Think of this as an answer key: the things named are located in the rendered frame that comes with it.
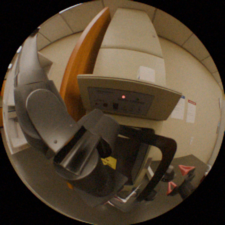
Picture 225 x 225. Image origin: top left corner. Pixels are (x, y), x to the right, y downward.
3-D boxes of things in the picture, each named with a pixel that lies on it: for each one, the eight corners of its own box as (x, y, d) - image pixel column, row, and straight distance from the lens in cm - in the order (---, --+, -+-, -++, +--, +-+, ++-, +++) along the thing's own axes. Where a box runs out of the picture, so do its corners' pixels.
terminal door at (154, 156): (86, 181, 54) (87, 114, 33) (127, 212, 47) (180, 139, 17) (85, 181, 54) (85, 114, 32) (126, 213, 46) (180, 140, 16)
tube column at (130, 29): (106, 68, 64) (118, 19, 134) (149, 75, 65) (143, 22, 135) (99, 47, 44) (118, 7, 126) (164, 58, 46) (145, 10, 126)
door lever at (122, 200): (112, 185, 31) (112, 181, 30) (135, 196, 28) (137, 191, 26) (100, 192, 29) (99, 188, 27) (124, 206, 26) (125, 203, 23)
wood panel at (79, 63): (91, 153, 89) (111, 35, 117) (94, 154, 88) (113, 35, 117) (68, 187, 58) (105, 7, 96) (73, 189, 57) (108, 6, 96)
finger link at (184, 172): (186, 159, 40) (197, 168, 36) (179, 172, 43) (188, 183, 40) (176, 162, 35) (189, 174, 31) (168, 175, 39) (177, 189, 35)
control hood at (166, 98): (85, 108, 34) (89, 84, 35) (164, 120, 36) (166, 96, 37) (69, 108, 24) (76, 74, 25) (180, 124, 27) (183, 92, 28)
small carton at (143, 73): (135, 87, 29) (136, 72, 31) (149, 89, 30) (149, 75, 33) (139, 82, 24) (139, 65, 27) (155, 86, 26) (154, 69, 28)
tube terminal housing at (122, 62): (95, 164, 75) (106, 69, 64) (132, 169, 76) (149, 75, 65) (85, 183, 59) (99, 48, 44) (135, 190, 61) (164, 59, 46)
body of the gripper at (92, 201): (77, 189, 22) (56, 176, 16) (107, 167, 22) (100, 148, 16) (94, 208, 20) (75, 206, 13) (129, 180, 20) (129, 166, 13)
